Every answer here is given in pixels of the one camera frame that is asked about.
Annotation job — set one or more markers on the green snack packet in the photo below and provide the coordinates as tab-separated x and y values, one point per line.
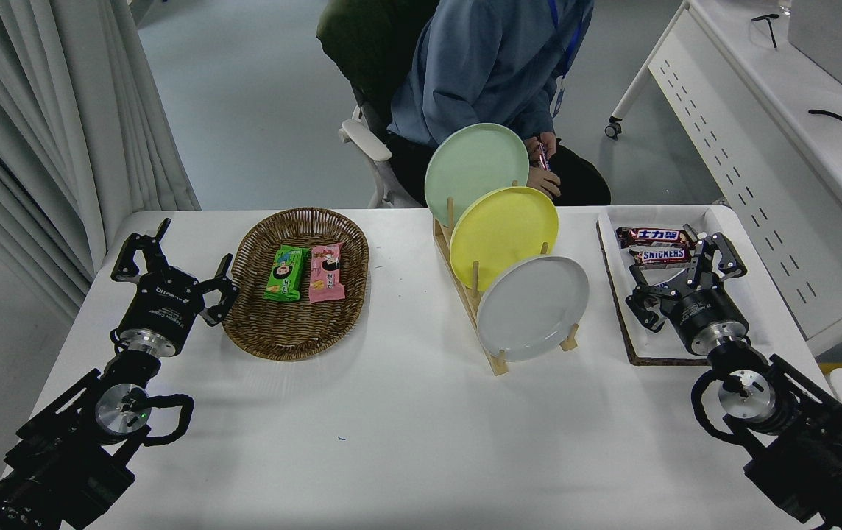
285	274

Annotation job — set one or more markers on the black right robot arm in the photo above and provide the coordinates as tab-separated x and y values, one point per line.
811	442

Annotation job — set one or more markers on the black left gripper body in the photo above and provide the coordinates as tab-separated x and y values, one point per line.
163	305

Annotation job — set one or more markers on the Snickers chocolate bar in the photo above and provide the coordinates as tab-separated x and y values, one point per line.
543	157

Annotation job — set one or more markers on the chair with white armrest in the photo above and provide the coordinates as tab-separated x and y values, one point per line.
362	44

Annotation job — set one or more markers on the white desk on casters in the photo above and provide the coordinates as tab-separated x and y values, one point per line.
759	110

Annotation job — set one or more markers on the white tray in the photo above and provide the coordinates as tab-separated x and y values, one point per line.
656	218

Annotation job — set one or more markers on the grey plate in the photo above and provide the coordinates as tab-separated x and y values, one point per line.
531	309

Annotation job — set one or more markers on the pink snack packet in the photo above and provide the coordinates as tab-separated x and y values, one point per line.
327	274

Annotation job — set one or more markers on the person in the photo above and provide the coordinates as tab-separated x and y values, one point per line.
480	66

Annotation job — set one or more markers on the silver laptop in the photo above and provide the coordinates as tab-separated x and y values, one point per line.
833	37

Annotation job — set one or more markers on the yellow plate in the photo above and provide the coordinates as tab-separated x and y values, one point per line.
502	235

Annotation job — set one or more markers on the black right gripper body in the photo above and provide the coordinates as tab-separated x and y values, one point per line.
704	309

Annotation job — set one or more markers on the Snickers bar Chinese print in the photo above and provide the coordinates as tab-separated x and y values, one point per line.
656	236

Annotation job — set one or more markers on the wooden plate rack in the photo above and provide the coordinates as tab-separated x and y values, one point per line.
500	364

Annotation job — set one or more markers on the brown wicker basket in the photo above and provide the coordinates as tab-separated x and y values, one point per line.
296	331

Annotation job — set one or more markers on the pale green plate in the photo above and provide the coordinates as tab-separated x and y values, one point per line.
472	169

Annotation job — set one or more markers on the white curtain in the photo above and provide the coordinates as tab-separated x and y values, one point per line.
38	110

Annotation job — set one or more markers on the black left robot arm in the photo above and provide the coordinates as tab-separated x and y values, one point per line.
60	456

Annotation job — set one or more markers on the person's hand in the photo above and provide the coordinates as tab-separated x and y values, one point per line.
549	141
545	182

